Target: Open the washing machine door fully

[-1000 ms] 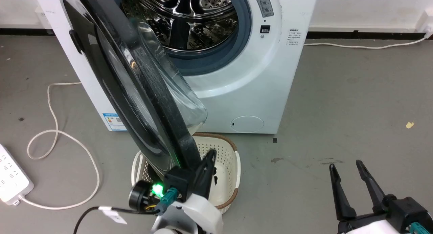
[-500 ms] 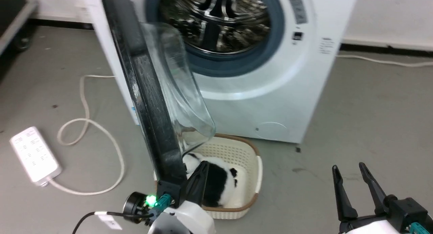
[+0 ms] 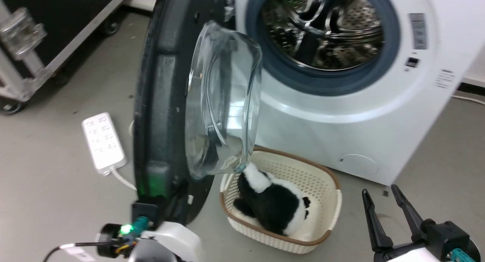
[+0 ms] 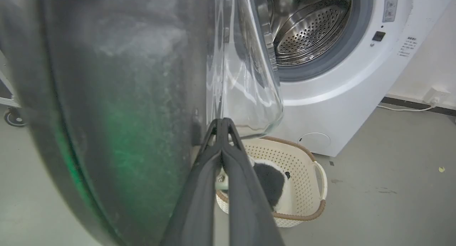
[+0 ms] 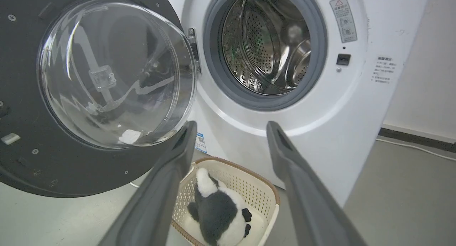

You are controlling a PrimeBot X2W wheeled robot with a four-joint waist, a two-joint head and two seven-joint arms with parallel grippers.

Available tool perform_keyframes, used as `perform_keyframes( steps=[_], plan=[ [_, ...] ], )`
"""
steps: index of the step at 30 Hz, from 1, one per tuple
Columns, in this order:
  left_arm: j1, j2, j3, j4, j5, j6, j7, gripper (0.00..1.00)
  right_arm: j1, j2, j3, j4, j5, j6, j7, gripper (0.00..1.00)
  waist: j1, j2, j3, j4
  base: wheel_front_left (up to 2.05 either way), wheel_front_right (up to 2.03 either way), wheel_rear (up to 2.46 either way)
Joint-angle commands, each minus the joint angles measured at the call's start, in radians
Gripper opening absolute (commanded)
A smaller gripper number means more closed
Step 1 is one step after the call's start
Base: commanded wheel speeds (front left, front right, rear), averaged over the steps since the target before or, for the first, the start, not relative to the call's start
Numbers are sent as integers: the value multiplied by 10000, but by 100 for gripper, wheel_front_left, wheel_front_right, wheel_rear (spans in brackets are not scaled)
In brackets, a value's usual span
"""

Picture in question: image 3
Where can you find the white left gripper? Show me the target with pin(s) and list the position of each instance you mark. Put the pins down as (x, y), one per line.
(178, 241)

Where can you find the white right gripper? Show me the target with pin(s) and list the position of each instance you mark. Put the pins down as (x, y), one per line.
(405, 253)

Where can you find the black washing machine door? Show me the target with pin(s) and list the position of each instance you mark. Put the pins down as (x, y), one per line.
(163, 102)

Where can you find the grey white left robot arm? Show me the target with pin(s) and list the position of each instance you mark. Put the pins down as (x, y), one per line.
(147, 252)

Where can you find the white front-load washing machine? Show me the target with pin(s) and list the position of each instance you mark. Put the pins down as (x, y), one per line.
(379, 133)

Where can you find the grey rubber door gasket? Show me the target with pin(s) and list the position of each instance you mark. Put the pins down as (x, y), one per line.
(333, 83)

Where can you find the grey washing machine sticker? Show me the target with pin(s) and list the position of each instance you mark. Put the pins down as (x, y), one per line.
(418, 30)

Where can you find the steel washing machine drum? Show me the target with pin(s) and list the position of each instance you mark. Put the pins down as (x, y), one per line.
(326, 30)

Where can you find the cream plastic laundry basket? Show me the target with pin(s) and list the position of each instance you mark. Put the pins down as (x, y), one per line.
(322, 201)

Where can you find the black white panda plush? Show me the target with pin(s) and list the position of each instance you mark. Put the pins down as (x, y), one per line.
(273, 205)

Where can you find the white power strip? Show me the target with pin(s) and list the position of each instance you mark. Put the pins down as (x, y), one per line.
(102, 140)

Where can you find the black caster wheel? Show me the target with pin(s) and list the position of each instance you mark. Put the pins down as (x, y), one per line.
(110, 27)
(60, 80)
(11, 107)

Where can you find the black aluminium flight case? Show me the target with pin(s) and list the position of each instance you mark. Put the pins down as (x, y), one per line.
(57, 19)

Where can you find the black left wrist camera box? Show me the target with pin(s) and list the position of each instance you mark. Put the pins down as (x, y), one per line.
(144, 212)

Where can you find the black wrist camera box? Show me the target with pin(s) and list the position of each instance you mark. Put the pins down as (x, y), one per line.
(144, 212)
(449, 237)

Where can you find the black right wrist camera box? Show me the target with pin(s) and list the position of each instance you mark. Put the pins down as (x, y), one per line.
(449, 237)

